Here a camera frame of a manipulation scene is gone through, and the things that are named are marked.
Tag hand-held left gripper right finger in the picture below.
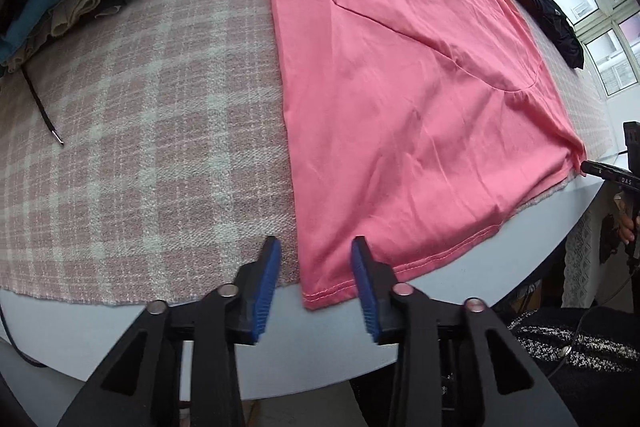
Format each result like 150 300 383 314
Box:
350 235 581 427

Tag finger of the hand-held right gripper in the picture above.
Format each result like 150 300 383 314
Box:
580 160 637 192

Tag black drawstring cord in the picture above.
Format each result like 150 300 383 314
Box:
20 66 66 148

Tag thin black cable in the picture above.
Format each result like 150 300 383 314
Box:
0 297 46 368

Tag person's right hand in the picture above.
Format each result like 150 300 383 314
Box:
614 194 638 244

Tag navy garment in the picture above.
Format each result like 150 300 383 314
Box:
510 0 586 70

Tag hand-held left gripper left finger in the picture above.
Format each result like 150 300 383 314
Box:
57 236 282 427

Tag pink shirt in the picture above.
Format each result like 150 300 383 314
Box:
254 0 587 312

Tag white lace cloth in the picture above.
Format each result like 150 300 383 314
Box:
562 207 608 308

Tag thin grey cable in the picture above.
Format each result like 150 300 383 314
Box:
545 267 640 378

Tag beige garment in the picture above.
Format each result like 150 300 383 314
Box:
2 0 126 75

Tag person's black knit sweater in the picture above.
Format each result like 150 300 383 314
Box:
500 307 640 427

